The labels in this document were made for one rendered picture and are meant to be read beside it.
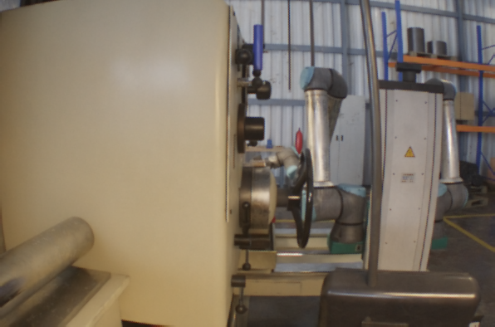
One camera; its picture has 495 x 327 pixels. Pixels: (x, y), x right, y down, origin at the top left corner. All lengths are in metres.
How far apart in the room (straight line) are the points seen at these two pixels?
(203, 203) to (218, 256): 0.13
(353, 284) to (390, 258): 1.10
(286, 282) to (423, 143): 1.05
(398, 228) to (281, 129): 7.12
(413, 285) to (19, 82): 1.04
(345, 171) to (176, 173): 7.65
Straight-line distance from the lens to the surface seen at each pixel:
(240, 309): 1.10
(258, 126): 1.06
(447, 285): 0.78
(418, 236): 1.84
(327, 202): 1.73
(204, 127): 0.81
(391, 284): 0.75
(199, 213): 0.84
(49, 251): 0.78
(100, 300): 0.83
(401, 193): 1.75
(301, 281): 2.12
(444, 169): 2.11
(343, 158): 8.35
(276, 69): 8.80
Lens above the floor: 1.61
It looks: 5 degrees down
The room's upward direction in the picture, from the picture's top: 1 degrees clockwise
